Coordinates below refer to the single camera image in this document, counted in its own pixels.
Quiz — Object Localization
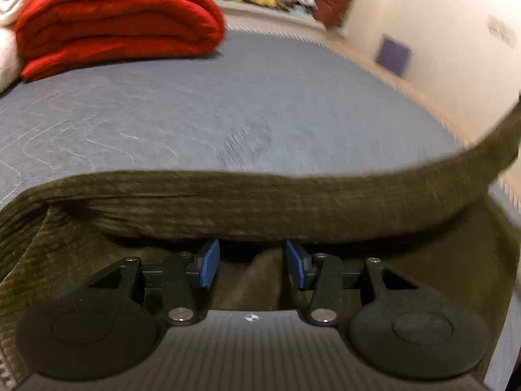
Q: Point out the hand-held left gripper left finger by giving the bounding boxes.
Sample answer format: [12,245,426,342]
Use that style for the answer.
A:
[87,239,221,327]

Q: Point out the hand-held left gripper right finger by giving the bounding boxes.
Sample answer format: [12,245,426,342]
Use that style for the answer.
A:
[286,240,416,327]

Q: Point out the olive corduroy pants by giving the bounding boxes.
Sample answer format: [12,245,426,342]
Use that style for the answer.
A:
[0,106,521,391]

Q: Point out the purple box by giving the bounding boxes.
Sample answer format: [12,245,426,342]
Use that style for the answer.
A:
[375,35,412,78]

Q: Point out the white window sill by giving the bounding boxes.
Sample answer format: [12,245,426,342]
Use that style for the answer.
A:
[216,0,347,42]

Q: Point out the red folded quilt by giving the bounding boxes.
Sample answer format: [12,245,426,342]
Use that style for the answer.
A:
[15,0,227,82]

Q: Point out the red cushion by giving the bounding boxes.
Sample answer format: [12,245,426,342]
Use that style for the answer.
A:
[313,0,359,30]

